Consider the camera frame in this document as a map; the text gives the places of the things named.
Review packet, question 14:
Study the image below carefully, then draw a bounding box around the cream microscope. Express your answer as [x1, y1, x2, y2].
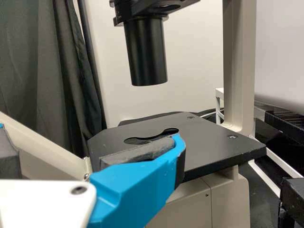
[0, 0, 267, 228]

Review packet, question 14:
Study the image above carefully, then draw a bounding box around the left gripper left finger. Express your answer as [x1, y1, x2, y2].
[0, 123, 22, 179]

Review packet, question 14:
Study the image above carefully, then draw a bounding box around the black platform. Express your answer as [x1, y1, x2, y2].
[264, 110, 304, 146]
[281, 177, 304, 228]

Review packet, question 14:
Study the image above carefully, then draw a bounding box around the white box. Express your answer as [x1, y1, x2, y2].
[254, 0, 304, 107]

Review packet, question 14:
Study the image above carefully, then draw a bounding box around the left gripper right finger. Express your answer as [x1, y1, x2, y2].
[87, 133, 186, 228]

